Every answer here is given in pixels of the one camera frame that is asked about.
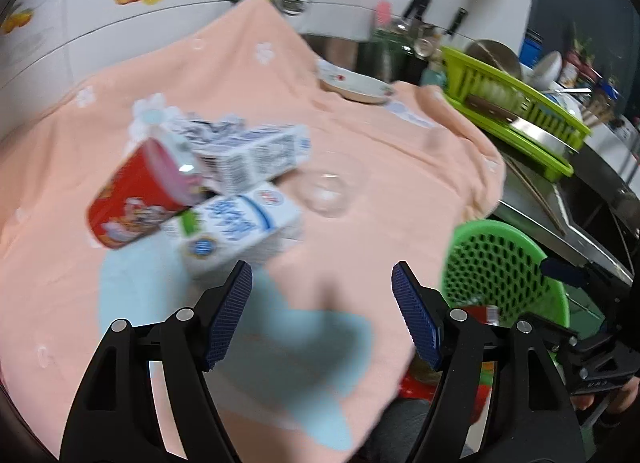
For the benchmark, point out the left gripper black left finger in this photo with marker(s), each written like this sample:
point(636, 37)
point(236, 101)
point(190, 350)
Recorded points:
point(222, 308)

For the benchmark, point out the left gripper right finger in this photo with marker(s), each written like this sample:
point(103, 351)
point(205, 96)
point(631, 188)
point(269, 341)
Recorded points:
point(422, 308)

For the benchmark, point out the blue white milk carton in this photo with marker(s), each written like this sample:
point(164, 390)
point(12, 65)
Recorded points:
point(254, 227)

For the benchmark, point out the red paper cup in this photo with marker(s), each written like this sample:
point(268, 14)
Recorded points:
point(157, 181)

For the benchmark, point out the clear plastic cup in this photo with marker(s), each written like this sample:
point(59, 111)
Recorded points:
point(330, 182)

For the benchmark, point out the green plastic trash basket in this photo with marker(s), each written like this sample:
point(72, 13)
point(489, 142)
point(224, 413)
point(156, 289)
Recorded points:
point(493, 263)

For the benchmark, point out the person's right hand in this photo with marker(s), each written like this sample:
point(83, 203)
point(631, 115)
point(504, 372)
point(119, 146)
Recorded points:
point(621, 400)

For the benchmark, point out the wooden chopstick left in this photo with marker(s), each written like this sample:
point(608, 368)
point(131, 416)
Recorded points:
point(536, 194)

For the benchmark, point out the peach flower towel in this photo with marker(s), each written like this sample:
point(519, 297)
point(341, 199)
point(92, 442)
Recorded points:
point(321, 346)

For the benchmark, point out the green plastic dish rack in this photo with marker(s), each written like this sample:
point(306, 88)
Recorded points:
point(469, 76)

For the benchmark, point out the steel pot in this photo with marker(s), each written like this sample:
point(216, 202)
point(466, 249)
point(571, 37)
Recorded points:
point(496, 55)

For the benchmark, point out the white ceramic dish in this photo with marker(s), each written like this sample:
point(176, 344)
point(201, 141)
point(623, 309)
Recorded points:
point(351, 85)

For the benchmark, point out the glass utensil jar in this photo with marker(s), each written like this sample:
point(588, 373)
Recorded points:
point(383, 54)

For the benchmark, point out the cleaver with wooden handle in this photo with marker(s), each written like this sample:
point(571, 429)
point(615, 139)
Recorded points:
point(530, 131)

